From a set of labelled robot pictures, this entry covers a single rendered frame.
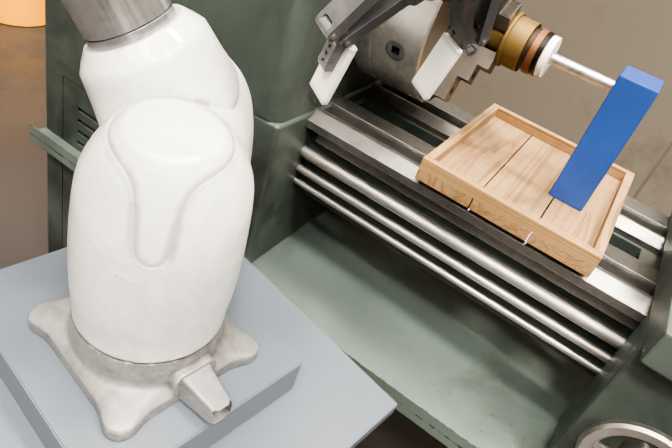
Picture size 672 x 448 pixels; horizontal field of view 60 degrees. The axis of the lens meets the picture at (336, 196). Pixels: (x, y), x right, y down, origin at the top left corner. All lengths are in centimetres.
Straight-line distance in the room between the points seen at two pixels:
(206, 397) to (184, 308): 11
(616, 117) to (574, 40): 230
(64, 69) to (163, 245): 90
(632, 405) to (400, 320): 44
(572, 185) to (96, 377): 76
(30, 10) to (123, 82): 264
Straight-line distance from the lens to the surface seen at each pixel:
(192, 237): 49
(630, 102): 97
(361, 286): 120
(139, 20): 64
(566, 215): 101
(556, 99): 333
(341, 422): 72
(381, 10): 52
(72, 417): 63
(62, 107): 140
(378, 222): 107
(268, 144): 98
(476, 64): 101
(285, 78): 93
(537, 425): 115
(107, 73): 64
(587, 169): 101
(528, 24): 100
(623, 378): 91
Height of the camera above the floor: 133
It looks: 34 degrees down
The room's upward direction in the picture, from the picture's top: 19 degrees clockwise
